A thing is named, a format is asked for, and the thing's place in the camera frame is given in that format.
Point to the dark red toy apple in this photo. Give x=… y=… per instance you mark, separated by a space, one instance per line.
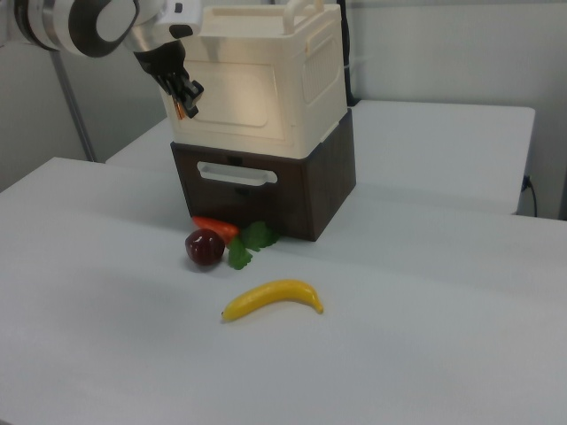
x=204 y=248

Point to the dark brown drawer unit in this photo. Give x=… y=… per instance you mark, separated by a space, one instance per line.
x=328 y=177

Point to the yellow toy banana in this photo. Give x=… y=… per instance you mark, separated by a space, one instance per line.
x=270 y=297

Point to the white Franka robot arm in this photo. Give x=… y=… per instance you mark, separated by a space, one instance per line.
x=111 y=22

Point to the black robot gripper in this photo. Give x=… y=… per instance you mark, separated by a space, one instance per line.
x=161 y=59

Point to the orange toy carrot with leaves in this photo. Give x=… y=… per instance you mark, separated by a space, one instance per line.
x=217 y=226

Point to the cream plastic cabinet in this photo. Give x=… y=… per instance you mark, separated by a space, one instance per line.
x=310 y=79

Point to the cream cabinet door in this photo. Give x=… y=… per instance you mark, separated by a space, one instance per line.
x=239 y=93

